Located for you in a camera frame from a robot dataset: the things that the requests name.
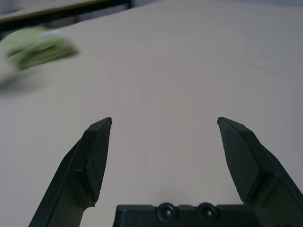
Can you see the green towel with white trim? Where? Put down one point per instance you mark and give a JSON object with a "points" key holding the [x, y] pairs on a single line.
{"points": [[35, 48]]}

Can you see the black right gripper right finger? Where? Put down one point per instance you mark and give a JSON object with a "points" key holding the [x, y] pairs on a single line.
{"points": [[255, 165]]}

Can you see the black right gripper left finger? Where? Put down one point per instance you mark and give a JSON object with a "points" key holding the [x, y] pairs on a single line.
{"points": [[78, 170]]}

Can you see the beige side table black frame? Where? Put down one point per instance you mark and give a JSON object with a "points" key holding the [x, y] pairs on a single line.
{"points": [[59, 11]]}

